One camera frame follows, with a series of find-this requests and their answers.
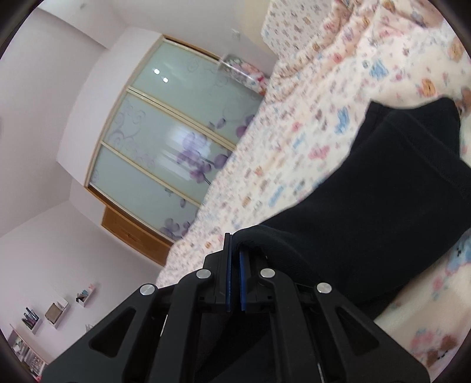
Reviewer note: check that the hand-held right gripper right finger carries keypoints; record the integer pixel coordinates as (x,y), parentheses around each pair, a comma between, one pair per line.
(243,280)

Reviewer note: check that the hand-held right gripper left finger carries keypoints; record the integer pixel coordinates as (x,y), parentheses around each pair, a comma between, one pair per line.
(229,280)

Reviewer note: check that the black pants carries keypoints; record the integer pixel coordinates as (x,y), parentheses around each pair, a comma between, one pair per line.
(368,202)

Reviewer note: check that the wooden wardrobe drawer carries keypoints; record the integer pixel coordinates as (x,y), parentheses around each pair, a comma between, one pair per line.
(128,232)

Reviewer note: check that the small print bed sheet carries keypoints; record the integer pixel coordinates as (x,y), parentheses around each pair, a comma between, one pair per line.
(257,165)

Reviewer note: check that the wardrobe with floral glass doors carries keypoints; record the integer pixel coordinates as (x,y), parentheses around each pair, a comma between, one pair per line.
(165,140)

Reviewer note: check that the pink topped bookcase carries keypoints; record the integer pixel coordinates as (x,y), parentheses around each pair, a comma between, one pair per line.
(25,353)

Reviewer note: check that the small print pillow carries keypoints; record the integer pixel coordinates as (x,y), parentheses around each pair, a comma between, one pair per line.
(294,25)

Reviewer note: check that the animal print fleece blanket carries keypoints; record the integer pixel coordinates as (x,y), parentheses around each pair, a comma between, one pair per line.
(404,55)

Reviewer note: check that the white wall box shelf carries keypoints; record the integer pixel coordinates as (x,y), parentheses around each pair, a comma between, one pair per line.
(85,294)
(56,312)
(31,319)

